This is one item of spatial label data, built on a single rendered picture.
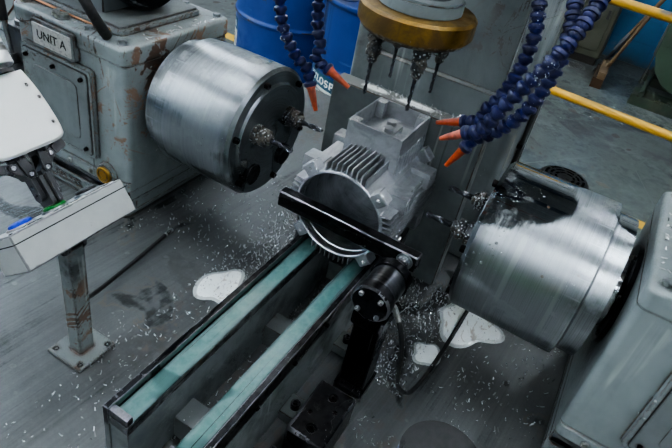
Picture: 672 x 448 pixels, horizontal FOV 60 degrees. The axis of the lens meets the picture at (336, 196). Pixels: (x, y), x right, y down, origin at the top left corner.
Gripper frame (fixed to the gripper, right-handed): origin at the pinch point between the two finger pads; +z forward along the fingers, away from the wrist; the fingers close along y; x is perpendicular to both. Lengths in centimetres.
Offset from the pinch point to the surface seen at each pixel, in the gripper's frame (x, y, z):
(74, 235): -3.5, -1.5, 6.5
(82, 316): 8.5, -0.4, 19.1
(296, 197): -13.4, 29.0, 17.6
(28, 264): -3.5, -8.2, 6.8
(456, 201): -28, 51, 32
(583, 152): 20, 325, 122
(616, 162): 4, 329, 135
